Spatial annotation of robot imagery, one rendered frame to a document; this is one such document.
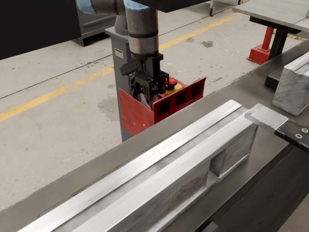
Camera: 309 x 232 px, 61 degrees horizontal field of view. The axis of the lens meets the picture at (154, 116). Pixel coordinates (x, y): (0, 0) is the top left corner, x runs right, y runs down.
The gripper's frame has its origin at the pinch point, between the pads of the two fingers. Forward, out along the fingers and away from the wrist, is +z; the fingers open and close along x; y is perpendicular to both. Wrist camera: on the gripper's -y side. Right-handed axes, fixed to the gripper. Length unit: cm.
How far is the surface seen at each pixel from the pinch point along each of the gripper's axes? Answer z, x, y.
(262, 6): -25.6, 34.4, 13.3
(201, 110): -12.2, -1.9, 23.1
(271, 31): 37, 199, -65
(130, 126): 4.0, -4.9, -1.9
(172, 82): -7.4, 9.2, 2.3
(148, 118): -3.8, -4.8, 7.7
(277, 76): -14.7, 18.8, 28.8
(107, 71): 60, 72, -152
